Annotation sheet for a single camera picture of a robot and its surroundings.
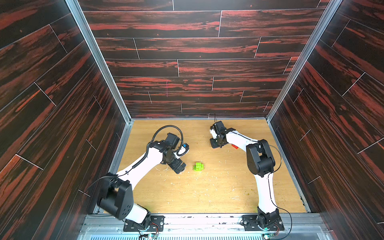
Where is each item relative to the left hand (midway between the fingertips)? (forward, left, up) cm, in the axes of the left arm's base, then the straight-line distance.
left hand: (178, 163), depth 85 cm
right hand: (+22, -25, -9) cm, 35 cm away
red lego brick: (0, -29, +17) cm, 34 cm away
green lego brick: (0, -9, -6) cm, 11 cm away
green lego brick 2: (0, -12, -5) cm, 12 cm away
